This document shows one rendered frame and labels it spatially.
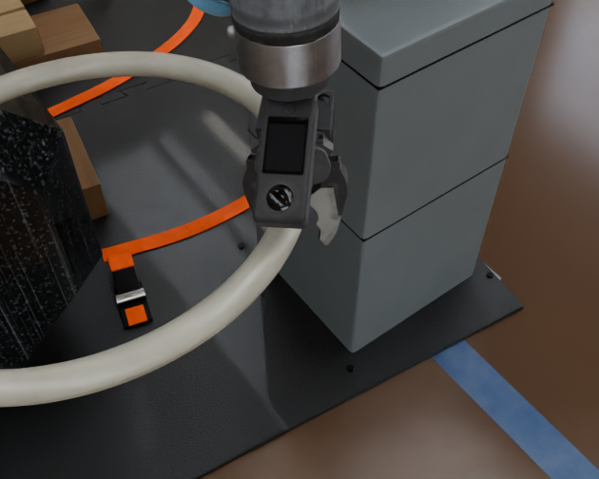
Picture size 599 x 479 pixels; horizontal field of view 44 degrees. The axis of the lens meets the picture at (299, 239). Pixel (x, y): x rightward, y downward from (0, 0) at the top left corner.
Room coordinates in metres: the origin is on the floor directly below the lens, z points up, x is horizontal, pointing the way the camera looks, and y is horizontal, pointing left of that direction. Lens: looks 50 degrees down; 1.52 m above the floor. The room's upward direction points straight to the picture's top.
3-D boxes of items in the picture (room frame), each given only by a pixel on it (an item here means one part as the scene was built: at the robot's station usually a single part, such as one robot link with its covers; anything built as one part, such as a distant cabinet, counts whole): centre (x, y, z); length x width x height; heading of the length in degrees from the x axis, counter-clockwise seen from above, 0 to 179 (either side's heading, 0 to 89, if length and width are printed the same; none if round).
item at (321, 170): (0.54, 0.00, 1.06); 0.09 x 0.08 x 0.12; 175
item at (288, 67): (0.54, 0.01, 1.14); 0.10 x 0.09 x 0.05; 85
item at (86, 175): (1.47, 0.64, 0.07); 0.30 x 0.12 x 0.12; 26
